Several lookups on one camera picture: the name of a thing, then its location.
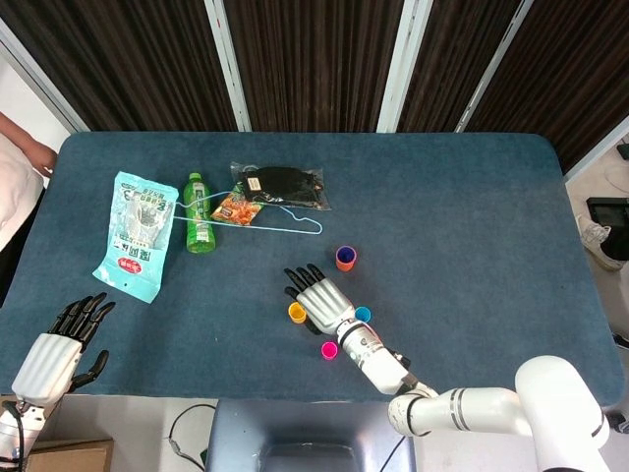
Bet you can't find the white sneaker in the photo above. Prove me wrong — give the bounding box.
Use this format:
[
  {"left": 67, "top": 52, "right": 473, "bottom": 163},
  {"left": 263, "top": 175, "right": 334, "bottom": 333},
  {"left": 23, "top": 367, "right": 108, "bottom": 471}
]
[{"left": 575, "top": 213, "right": 625, "bottom": 272}]

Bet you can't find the blue-green tablecloth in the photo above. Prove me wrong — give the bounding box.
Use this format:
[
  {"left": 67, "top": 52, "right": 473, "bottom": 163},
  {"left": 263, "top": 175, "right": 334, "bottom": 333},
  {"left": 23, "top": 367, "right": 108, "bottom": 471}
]
[{"left": 0, "top": 130, "right": 626, "bottom": 408}]

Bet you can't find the brown cardboard box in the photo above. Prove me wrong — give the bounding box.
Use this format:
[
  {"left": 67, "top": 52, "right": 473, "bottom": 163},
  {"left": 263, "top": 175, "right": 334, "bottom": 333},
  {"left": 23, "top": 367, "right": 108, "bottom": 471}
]
[{"left": 19, "top": 437, "right": 115, "bottom": 472}]

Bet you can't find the silver and black left hand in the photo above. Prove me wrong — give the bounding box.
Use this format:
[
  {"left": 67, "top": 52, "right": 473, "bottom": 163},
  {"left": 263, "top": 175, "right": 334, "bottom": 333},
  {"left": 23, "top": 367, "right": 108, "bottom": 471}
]
[{"left": 10, "top": 292, "right": 117, "bottom": 407}]

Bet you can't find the light blue wire hanger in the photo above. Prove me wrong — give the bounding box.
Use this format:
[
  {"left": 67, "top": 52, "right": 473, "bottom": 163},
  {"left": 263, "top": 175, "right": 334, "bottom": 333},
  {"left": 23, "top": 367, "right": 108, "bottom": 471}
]
[{"left": 174, "top": 189, "right": 324, "bottom": 236}]

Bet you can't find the orange snack packet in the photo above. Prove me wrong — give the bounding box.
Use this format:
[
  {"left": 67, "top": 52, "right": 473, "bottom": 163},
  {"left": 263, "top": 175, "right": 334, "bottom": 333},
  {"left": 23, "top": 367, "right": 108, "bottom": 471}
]
[{"left": 209, "top": 190, "right": 265, "bottom": 227}]

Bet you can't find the orange plastic cup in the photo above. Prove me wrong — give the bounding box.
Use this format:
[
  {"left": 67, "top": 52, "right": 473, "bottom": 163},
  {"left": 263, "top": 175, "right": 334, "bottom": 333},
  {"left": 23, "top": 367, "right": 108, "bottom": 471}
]
[{"left": 335, "top": 245, "right": 359, "bottom": 272}]

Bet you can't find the person in white shirt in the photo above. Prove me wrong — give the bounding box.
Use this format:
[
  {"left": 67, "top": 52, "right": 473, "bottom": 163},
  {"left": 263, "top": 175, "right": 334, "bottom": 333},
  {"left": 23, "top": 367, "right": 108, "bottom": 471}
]
[{"left": 0, "top": 111, "right": 59, "bottom": 306}]

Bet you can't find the black floor cable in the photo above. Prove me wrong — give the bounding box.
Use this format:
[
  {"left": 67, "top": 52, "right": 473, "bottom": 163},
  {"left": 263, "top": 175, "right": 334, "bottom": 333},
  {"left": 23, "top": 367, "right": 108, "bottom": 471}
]
[{"left": 168, "top": 403, "right": 217, "bottom": 471}]

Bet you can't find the white partition post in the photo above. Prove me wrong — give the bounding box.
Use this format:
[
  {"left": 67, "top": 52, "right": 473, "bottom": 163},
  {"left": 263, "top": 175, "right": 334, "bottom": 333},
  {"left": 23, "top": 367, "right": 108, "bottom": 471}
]
[
  {"left": 454, "top": 0, "right": 537, "bottom": 133},
  {"left": 376, "top": 0, "right": 434, "bottom": 133},
  {"left": 0, "top": 17, "right": 92, "bottom": 133},
  {"left": 203, "top": 0, "right": 253, "bottom": 133}
]

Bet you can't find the grey robot torso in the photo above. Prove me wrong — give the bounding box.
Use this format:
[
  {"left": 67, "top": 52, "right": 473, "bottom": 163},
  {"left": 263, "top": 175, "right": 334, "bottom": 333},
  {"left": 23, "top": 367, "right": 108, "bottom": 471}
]
[{"left": 204, "top": 398, "right": 419, "bottom": 472}]

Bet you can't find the black garment in clear bag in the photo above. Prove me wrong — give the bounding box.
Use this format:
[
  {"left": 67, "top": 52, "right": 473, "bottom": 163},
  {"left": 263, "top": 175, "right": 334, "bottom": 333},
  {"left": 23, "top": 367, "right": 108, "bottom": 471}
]
[{"left": 229, "top": 161, "right": 332, "bottom": 211}]

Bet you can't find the green tea bottle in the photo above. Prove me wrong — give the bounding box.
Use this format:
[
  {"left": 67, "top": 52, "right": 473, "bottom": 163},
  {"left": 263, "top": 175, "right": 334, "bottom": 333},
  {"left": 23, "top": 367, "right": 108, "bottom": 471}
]
[{"left": 185, "top": 171, "right": 217, "bottom": 255}]

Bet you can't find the pale teal snack bag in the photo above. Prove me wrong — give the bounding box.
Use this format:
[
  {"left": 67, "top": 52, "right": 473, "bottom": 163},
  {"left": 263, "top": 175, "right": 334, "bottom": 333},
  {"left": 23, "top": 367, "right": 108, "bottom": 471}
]
[{"left": 91, "top": 170, "right": 179, "bottom": 304}]

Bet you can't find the silver and black right hand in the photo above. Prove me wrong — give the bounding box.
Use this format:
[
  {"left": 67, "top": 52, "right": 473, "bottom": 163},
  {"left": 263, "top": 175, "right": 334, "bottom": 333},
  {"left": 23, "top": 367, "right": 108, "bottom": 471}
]
[{"left": 283, "top": 263, "right": 356, "bottom": 335}]

